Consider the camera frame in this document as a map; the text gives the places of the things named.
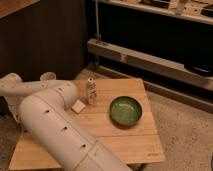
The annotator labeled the green ceramic bowl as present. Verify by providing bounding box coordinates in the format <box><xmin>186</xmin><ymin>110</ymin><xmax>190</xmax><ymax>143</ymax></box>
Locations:
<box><xmin>109</xmin><ymin>96</ymin><xmax>143</xmax><ymax>126</ymax></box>

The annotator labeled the small white bottle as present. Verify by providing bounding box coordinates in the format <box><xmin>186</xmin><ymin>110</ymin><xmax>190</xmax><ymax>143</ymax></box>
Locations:
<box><xmin>86</xmin><ymin>78</ymin><xmax>97</xmax><ymax>105</ymax></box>

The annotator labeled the black tray on shelf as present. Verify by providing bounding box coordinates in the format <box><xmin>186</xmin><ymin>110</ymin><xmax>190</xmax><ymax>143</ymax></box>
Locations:
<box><xmin>184</xmin><ymin>62</ymin><xmax>213</xmax><ymax>77</ymax></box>

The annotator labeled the translucent white cup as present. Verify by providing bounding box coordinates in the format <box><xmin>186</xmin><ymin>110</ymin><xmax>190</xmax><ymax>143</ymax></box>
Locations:
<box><xmin>40</xmin><ymin>72</ymin><xmax>56</xmax><ymax>81</ymax></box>

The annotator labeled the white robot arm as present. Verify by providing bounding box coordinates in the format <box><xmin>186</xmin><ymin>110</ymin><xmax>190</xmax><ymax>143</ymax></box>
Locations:
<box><xmin>0</xmin><ymin>73</ymin><xmax>132</xmax><ymax>171</ymax></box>

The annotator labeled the metal shelf rack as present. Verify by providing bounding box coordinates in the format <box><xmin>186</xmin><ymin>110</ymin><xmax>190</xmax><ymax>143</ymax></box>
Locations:
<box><xmin>86</xmin><ymin>0</ymin><xmax>213</xmax><ymax>113</ymax></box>

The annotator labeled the white eraser block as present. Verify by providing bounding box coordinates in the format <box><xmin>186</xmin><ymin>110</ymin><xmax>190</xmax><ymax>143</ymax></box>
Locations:
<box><xmin>71</xmin><ymin>100</ymin><xmax>86</xmax><ymax>114</ymax></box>

